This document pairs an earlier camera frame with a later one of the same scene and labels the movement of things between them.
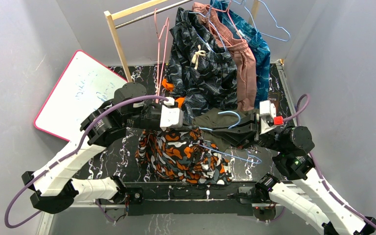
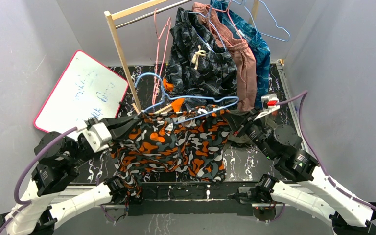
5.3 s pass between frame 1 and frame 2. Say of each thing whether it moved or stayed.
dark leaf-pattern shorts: stayed
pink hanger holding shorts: stayed
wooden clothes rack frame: stayed
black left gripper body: moved
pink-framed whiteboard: stayed
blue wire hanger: moved
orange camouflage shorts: moved
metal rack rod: stayed
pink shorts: stayed
